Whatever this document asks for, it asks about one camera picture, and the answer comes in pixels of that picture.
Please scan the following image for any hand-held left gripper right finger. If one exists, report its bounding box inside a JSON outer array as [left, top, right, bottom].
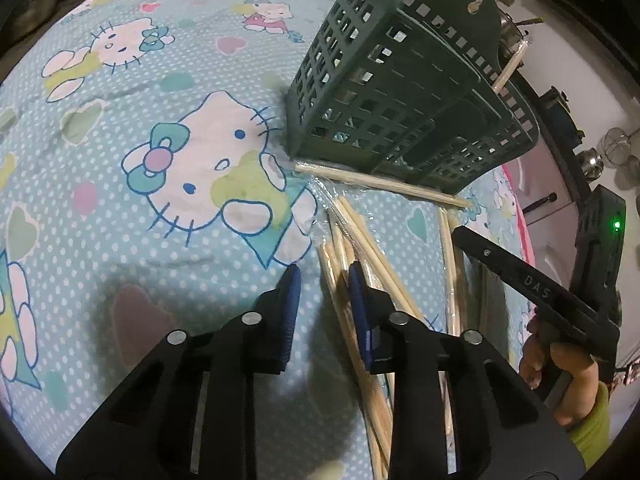
[[347, 260, 586, 480]]

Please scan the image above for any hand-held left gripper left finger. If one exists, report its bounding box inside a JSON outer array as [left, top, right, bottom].
[[55, 264, 302, 480]]

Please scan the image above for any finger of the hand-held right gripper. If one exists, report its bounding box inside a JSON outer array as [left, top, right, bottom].
[[451, 225, 619, 357]]

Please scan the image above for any green plastic utensil holder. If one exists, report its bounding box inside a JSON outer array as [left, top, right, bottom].
[[284, 0, 541, 195]]

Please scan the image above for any person's right hand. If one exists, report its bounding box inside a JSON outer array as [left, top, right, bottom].
[[520, 310, 601, 428]]

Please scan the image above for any grey kitchen cabinet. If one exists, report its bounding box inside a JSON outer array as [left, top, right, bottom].
[[515, 150, 591, 281]]

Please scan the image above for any steel canister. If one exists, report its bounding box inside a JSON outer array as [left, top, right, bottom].
[[580, 147, 606, 181]]

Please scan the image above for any cartoon cat printed blanket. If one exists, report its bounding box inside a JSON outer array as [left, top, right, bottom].
[[0, 0, 533, 480]]

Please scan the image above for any steel pot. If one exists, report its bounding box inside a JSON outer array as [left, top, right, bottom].
[[497, 7, 543, 61]]

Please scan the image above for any dark framed panel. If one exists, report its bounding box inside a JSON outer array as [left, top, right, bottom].
[[534, 0, 640, 76]]

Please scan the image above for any black cabinet handle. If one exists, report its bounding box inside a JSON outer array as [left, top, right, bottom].
[[522, 192, 558, 212]]

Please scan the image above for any wire strainer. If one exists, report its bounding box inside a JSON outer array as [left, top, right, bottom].
[[602, 127, 633, 161]]

